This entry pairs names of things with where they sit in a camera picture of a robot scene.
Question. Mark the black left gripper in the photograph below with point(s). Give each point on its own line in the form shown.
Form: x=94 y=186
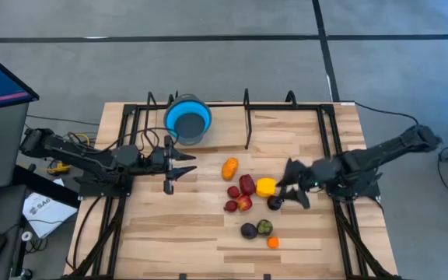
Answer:
x=158 y=161

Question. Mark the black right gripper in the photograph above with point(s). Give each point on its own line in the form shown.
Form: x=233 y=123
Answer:
x=321 y=173

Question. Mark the dark maroon toy plum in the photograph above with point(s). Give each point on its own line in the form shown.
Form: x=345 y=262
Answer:
x=274 y=203

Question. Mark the yellow toy pepper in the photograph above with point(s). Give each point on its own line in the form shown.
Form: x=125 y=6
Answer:
x=265 y=187

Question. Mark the dark red toy pepper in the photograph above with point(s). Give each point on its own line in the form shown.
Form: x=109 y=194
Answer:
x=247 y=184

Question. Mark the orange oval toy fruit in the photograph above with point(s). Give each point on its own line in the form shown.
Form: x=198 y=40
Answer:
x=229 y=169

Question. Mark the green purple toy fruit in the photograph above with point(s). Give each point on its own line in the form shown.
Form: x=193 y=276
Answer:
x=264 y=227

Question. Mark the red yellow toy apple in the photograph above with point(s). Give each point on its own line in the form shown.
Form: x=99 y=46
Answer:
x=244 y=203

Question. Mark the small red toy strawberry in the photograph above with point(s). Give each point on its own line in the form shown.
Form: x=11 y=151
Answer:
x=230 y=206
x=233 y=192

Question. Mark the small orange toy tangerine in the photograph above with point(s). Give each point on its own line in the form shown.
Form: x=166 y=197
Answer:
x=273 y=242

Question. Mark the dark purple toy fruit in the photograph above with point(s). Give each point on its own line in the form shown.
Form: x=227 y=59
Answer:
x=249 y=231

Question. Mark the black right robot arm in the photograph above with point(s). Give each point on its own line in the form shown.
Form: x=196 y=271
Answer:
x=383 y=151

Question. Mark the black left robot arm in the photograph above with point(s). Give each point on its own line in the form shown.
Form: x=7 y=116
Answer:
x=92 y=161

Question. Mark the blue grey collapsible bowl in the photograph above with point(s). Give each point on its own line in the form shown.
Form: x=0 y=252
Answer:
x=189 y=126

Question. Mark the yellow clamp tool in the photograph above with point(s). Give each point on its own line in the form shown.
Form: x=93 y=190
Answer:
x=58 y=168

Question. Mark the white printed booklet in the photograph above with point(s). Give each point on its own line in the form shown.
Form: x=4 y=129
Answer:
x=47 y=214

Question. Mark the white tape roll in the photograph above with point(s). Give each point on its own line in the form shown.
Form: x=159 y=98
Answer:
x=26 y=236

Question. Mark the black desk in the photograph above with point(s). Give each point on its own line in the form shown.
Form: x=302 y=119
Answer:
x=2 y=210

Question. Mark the black metal shelf bracket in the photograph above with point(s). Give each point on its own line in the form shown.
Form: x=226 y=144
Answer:
x=146 y=120
x=248 y=124

